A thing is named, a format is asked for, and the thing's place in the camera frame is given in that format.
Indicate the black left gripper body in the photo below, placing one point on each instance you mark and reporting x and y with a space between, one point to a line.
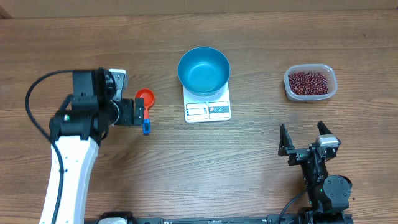
125 109

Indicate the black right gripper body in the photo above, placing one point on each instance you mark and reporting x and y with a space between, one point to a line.
304 152

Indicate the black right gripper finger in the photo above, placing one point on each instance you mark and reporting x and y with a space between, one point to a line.
323 130
285 145

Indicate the orange measuring scoop blue handle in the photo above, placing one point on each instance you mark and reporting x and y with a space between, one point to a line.
149 100

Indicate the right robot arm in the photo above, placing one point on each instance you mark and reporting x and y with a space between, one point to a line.
328 194

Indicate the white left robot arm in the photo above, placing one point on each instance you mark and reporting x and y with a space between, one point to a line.
76 131

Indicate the blue metal bowl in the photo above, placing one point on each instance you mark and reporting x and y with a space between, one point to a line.
204 71

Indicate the white digital kitchen scale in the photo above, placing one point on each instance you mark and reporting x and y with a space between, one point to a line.
200 109

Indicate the clear plastic container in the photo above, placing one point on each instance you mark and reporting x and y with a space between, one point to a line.
322 68

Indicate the red beans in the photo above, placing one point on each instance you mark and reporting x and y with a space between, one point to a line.
308 83

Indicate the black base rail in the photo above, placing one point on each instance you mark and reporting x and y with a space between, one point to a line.
127 217

